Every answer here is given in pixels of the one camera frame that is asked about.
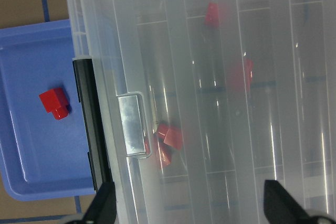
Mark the red block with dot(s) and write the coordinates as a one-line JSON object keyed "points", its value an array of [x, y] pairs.
{"points": [[170, 135], [55, 102], [212, 15], [240, 76]]}

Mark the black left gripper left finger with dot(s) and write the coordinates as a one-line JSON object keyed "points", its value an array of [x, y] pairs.
{"points": [[103, 208]]}

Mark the blue plastic tray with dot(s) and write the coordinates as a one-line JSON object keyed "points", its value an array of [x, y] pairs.
{"points": [[41, 157]]}

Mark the black box latch handle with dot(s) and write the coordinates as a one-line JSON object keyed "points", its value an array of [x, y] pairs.
{"points": [[88, 98]]}

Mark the clear plastic box lid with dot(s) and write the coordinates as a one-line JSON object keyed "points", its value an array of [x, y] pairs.
{"points": [[155, 61]]}

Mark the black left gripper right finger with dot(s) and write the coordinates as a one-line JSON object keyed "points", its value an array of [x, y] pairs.
{"points": [[280, 207]]}

